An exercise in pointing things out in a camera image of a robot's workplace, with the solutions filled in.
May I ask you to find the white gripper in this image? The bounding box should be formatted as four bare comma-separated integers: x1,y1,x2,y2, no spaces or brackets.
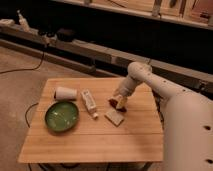
111,87,133,110

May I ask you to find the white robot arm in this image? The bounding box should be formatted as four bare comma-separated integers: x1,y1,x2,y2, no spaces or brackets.
113,62,213,171

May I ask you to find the white tube with cap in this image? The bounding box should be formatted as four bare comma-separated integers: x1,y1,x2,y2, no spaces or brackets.
81,89,98,119

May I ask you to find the wooden table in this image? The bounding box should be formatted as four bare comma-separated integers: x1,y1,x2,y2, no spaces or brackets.
18,78,163,163

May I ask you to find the white paper cup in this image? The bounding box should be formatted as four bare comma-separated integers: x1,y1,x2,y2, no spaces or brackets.
54,87,77,100

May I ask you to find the long grey ledge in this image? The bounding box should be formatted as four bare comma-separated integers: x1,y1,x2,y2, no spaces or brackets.
0,25,213,92

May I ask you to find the green bowl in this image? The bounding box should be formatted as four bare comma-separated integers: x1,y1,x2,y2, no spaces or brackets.
44,101,79,132

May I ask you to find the black box on ledge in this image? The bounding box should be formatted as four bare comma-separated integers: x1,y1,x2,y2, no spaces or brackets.
56,28,75,42

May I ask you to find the white spray bottle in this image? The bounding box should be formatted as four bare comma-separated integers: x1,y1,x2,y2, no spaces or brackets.
17,11,30,31

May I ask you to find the black floor cable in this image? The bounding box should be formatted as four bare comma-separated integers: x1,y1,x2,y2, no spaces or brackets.
0,49,46,75

